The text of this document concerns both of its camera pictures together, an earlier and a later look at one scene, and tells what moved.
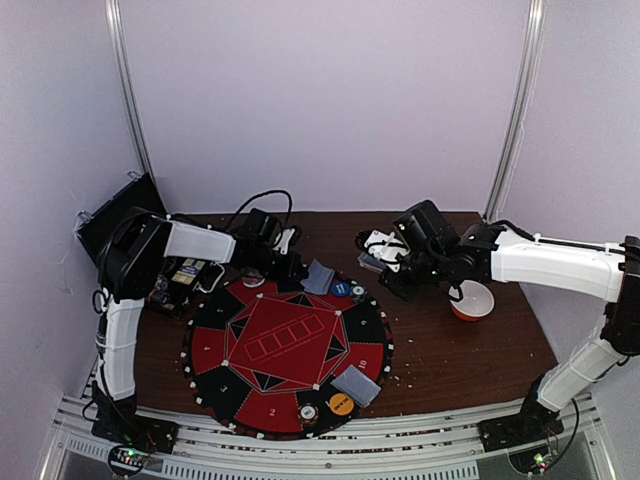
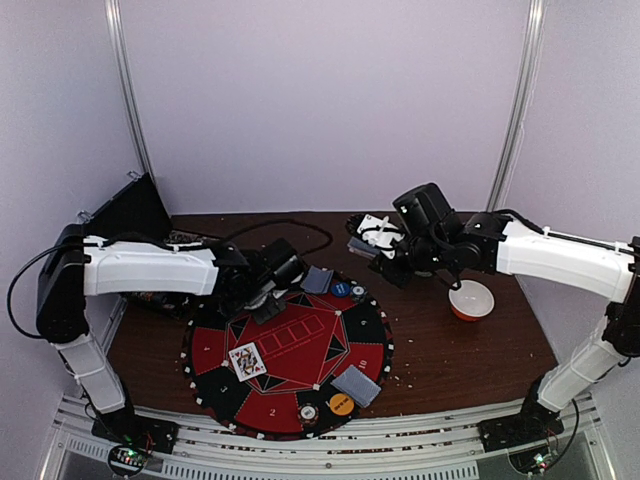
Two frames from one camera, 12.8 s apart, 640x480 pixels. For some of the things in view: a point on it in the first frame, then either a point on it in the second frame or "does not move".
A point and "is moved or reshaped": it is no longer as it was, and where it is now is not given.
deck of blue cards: [368, 262] is moved or reshaped
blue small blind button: [340, 289] does not move
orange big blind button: [341, 404] does not move
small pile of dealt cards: [357, 385] does not move
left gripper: [288, 275] → [263, 314]
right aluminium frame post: [530, 67] does not move
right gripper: [395, 279] → [382, 262]
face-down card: [319, 278] does not move
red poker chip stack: [308, 413] does not move
